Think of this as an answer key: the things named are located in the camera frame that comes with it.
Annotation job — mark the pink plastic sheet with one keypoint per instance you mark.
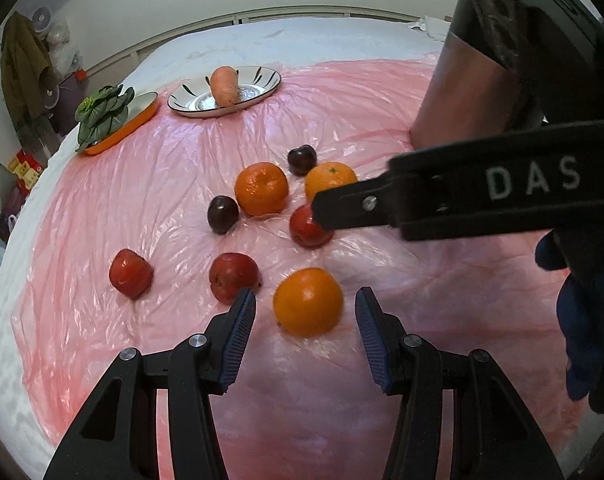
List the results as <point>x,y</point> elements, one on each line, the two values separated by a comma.
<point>182,200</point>

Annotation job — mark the yellow boxes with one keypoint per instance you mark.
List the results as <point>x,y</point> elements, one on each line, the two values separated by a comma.
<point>26,172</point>

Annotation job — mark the olive hanging jacket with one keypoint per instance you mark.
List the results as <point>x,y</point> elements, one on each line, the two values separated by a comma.
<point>24,65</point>

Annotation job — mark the crumpled white cloth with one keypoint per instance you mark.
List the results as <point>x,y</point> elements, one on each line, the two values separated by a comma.
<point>429,27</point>

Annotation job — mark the dark red plum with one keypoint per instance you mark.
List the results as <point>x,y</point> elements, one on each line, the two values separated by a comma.
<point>222,214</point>
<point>302,160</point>

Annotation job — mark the orange with green stem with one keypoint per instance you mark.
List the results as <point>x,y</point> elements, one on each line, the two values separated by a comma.
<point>327,180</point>

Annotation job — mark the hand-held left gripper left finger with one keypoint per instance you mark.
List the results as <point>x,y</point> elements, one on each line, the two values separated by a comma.
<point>238,345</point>

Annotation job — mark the white fan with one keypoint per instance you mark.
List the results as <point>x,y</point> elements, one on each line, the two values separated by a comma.
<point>43,16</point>

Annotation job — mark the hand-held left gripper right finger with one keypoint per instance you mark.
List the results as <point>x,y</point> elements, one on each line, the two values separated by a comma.
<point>374,345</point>

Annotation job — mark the small orange mandarin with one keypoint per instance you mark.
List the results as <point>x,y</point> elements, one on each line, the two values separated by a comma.
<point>261,189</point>

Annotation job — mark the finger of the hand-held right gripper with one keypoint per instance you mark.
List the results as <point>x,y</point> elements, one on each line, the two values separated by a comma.
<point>579,330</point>
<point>352,207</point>

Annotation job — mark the green bok choy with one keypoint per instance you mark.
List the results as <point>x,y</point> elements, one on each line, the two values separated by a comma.
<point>102,112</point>

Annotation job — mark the orange carrot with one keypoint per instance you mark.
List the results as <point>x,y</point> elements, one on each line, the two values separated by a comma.
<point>224,85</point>

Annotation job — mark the orange oval plate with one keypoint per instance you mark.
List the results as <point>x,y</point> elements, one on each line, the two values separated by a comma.
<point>142,112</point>

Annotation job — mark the clear plastic bags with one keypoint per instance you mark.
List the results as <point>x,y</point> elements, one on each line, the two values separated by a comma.
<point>64,42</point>

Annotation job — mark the purple bin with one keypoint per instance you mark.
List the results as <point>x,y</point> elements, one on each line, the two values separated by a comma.
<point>69,100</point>

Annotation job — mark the white plate with black stripes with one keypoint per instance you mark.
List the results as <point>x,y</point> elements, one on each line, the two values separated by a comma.
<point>259,82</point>

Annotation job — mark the red apple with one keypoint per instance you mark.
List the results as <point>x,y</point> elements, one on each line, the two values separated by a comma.
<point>233,276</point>
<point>302,232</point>
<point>131,272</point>

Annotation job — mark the large smooth orange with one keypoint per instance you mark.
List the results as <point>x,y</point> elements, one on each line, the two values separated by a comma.
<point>308,302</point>

